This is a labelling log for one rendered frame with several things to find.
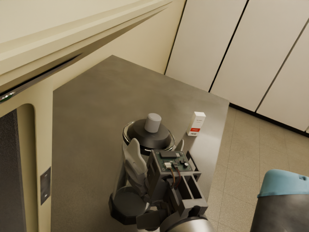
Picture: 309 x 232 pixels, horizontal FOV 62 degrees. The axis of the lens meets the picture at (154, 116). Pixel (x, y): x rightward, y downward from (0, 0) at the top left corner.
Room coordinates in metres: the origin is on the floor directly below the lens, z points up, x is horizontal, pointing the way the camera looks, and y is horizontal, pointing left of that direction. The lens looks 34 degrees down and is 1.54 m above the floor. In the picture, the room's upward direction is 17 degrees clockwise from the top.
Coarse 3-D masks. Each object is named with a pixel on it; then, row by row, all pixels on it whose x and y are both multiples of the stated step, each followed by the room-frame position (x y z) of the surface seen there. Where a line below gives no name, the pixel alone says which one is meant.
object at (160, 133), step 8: (144, 120) 0.44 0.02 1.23; (152, 120) 0.40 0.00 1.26; (160, 120) 0.41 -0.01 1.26; (128, 128) 0.40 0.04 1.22; (136, 128) 0.40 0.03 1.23; (144, 128) 0.40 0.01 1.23; (152, 128) 0.40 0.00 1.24; (160, 128) 0.42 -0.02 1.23; (136, 136) 0.38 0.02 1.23; (144, 136) 0.38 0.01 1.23; (152, 136) 0.39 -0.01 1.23; (160, 136) 0.39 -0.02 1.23; (168, 136) 0.41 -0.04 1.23; (144, 144) 0.37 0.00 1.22; (152, 144) 0.37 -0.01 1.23; (160, 144) 0.38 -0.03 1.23; (168, 144) 0.39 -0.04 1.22
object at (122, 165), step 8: (128, 136) 0.38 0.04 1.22; (120, 160) 0.39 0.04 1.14; (144, 160) 0.36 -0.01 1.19; (120, 168) 0.38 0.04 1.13; (120, 176) 0.37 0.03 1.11; (120, 184) 0.36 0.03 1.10; (128, 184) 0.36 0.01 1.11; (120, 192) 0.36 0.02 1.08; (128, 192) 0.35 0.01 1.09; (136, 192) 0.35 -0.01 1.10; (112, 200) 0.37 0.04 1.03; (120, 200) 0.35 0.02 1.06; (128, 200) 0.35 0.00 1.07; (136, 200) 0.35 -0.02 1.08; (120, 208) 0.35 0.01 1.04; (128, 208) 0.35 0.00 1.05; (136, 208) 0.35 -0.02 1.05; (144, 208) 0.36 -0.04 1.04
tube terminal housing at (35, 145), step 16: (48, 80) 0.24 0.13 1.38; (16, 96) 0.19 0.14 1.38; (32, 96) 0.22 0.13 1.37; (48, 96) 0.24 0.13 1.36; (0, 112) 0.18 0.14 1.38; (32, 112) 0.25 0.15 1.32; (48, 112) 0.24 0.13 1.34; (32, 128) 0.25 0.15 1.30; (48, 128) 0.24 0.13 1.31; (32, 144) 0.25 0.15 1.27; (48, 144) 0.24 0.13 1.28; (32, 160) 0.25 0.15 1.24; (48, 160) 0.24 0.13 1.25; (32, 176) 0.24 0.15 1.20; (32, 192) 0.24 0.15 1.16; (32, 208) 0.24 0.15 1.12; (48, 208) 0.24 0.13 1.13; (32, 224) 0.24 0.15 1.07; (48, 224) 0.24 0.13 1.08
